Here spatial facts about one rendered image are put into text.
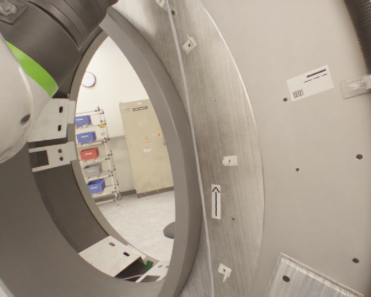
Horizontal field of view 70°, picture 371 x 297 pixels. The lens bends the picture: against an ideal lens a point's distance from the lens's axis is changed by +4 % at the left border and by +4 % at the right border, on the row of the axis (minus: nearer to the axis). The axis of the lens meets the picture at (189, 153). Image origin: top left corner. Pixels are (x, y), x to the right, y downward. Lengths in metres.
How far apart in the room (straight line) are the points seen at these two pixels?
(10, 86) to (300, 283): 0.42
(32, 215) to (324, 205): 0.96
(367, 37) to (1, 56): 0.34
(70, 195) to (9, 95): 1.14
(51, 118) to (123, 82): 4.84
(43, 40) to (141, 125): 4.96
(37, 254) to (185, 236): 0.69
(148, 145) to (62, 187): 4.05
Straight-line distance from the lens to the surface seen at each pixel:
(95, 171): 5.21
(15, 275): 1.01
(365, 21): 0.37
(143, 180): 5.35
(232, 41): 0.42
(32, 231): 1.09
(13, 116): 0.22
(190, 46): 0.45
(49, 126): 1.20
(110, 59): 6.11
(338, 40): 0.39
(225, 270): 0.49
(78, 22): 0.39
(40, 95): 0.36
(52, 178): 1.32
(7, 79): 0.22
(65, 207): 1.31
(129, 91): 5.94
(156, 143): 5.29
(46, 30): 0.36
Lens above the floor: 1.21
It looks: 5 degrees down
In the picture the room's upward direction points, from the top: 10 degrees counter-clockwise
